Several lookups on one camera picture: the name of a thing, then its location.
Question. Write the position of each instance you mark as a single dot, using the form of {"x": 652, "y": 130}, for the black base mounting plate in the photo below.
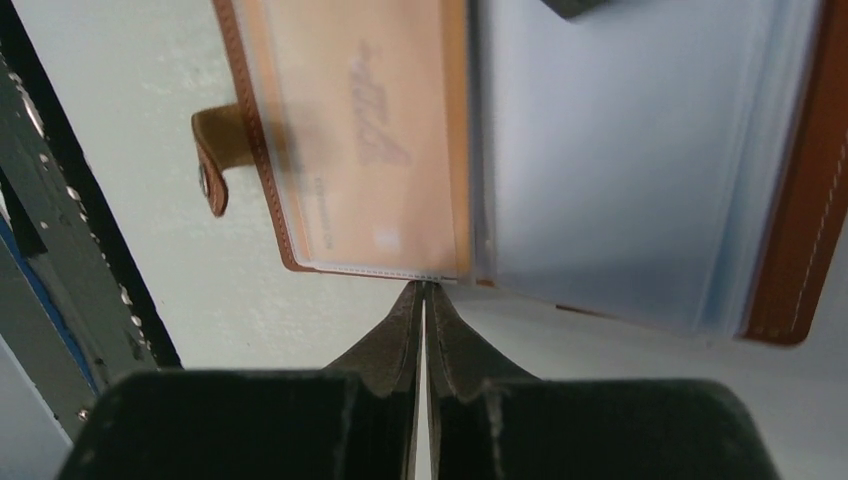
{"x": 75, "y": 310}

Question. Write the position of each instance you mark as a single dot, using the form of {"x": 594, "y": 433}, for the brown leather card holder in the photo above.
{"x": 678, "y": 164}

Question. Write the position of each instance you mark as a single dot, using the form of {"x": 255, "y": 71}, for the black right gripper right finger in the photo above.
{"x": 492, "y": 419}

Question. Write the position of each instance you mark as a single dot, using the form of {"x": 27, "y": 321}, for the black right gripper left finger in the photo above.
{"x": 355, "y": 418}

